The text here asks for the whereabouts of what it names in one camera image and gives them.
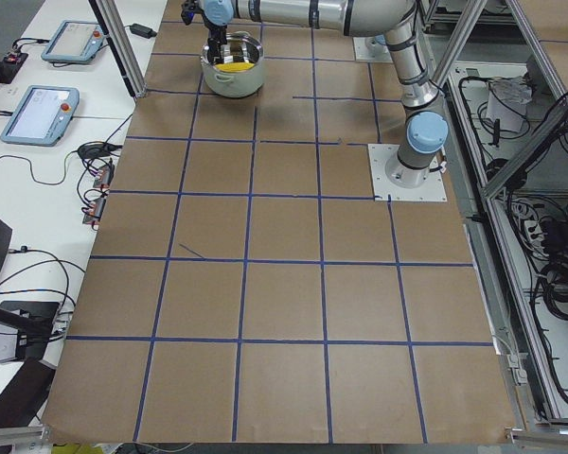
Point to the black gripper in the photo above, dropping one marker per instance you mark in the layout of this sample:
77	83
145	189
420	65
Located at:
214	35

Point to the yellow corn cob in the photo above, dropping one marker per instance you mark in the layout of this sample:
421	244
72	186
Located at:
235	67

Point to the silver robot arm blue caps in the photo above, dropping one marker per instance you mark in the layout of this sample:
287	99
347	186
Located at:
382	29

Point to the pale green cooking pot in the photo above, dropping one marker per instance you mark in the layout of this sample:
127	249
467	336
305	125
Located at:
244	47

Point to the black power adapter brick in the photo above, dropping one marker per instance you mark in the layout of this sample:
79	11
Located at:
142	31

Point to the far blue teach pendant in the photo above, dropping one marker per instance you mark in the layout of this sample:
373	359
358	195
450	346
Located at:
74	42

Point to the blue teach pendant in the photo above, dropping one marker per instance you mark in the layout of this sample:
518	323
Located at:
42	116
74	42

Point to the near blue teach pendant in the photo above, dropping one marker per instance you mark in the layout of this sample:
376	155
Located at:
42	116

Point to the brown paper table mat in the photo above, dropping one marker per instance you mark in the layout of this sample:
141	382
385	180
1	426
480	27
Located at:
246	287

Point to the aluminium frame post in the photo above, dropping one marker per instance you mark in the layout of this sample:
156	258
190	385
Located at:
110	22

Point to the small circuit board with wires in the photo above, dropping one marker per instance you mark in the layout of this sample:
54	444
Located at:
104	176

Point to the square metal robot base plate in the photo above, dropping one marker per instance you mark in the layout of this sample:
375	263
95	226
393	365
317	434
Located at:
392	181

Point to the black camera stand base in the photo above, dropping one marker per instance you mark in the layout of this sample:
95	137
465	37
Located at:
26	328

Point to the aluminium frame diagonal strut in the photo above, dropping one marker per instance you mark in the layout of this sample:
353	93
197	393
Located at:
534	147

